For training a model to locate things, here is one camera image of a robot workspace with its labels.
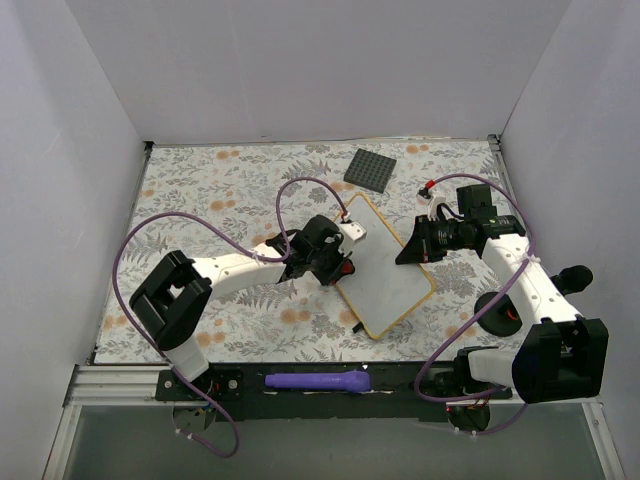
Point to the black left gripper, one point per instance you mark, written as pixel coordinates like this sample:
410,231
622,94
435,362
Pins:
329,267

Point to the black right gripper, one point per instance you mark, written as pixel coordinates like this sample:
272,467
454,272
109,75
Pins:
426,241

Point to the red black felt eraser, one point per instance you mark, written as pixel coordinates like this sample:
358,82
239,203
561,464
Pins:
347,268

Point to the yellow framed small whiteboard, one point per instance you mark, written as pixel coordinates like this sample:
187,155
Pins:
380,292

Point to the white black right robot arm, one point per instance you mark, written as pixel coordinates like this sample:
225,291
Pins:
562,355

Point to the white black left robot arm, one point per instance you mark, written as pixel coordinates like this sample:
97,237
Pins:
172,298

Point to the dark grey studded baseplate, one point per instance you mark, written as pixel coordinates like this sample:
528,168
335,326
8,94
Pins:
370,170

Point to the black round stand base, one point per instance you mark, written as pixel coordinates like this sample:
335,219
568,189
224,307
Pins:
502,320

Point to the purple marker pen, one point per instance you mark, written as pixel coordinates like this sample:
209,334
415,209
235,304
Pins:
351,382

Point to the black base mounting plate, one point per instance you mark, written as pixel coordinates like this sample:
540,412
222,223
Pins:
239,388

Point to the floral patterned table mat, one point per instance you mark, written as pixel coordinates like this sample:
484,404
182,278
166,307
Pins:
201,199

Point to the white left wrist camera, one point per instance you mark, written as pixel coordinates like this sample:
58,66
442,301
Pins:
352,232

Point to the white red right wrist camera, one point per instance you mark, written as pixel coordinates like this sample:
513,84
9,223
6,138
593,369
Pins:
432,200

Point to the aluminium frame rail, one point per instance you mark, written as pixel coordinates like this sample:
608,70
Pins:
117,385

